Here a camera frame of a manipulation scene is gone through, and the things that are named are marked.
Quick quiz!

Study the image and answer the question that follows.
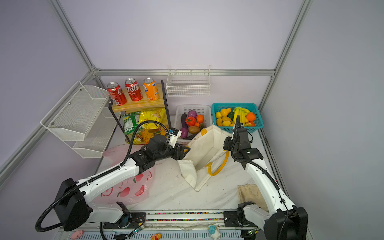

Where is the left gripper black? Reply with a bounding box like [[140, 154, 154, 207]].
[[154, 142, 190, 162]]

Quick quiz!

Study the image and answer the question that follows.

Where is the white canvas tote bag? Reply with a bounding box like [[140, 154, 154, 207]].
[[178, 125, 232, 192]]

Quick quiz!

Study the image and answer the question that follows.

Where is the pink plastic grocery bag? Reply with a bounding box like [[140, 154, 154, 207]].
[[94, 144, 156, 206]]

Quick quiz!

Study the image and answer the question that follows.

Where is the orange soda can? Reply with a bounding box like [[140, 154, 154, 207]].
[[143, 78, 160, 102]]

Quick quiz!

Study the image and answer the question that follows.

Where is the red cola can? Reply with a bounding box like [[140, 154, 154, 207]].
[[125, 78, 143, 102], [107, 82, 127, 106]]

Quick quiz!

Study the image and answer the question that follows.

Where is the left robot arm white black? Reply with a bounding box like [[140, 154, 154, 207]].
[[35, 128, 191, 233]]

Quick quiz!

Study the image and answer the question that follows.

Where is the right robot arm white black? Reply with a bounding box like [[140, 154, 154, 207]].
[[224, 118, 309, 240]]

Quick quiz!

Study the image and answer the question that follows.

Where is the orange fruit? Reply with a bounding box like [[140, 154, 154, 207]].
[[245, 112, 257, 123]]

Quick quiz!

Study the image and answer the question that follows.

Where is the banana bunch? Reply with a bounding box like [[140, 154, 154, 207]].
[[233, 107, 250, 124]]

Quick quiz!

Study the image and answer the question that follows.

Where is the yellow chips bag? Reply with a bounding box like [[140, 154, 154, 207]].
[[139, 108, 166, 129]]

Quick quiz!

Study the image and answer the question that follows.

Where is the yellow pear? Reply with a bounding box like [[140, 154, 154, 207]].
[[220, 108, 232, 117]]

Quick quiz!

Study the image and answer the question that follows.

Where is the green snack bag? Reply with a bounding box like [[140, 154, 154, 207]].
[[122, 112, 141, 135]]

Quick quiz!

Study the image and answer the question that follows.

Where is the brown potato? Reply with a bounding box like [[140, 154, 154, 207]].
[[188, 126, 201, 135]]

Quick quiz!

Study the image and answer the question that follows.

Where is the dark eggplant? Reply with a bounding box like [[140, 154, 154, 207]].
[[181, 114, 188, 130]]

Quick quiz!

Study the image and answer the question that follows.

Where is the teal plastic fruit basket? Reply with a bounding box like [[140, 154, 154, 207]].
[[212, 103, 264, 133]]

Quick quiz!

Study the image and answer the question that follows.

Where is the red tomato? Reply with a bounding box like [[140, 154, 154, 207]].
[[186, 116, 196, 126]]

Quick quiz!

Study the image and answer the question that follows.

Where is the small orange vegetable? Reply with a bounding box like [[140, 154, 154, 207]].
[[196, 115, 205, 124]]

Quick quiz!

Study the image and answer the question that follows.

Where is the wooden two-tier shelf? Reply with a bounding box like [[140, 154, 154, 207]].
[[108, 80, 172, 131]]

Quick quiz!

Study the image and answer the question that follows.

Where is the white plastic vegetable basket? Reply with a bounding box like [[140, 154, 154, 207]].
[[172, 105, 213, 145]]

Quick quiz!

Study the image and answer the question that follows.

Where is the purple onion top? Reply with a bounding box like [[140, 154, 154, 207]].
[[188, 111, 198, 118]]

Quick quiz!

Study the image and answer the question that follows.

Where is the orange bear toy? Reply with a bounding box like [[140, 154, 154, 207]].
[[150, 233, 163, 240]]

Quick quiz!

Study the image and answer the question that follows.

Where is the blue white toy figure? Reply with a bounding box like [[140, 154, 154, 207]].
[[208, 225, 221, 240]]

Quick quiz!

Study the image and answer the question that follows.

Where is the white wire wall basket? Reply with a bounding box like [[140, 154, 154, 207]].
[[166, 65, 211, 97]]

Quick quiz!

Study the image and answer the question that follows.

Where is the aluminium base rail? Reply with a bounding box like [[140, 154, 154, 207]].
[[53, 207, 314, 240]]

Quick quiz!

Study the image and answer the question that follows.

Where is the white mesh wall rack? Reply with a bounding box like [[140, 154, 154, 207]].
[[41, 82, 121, 159]]

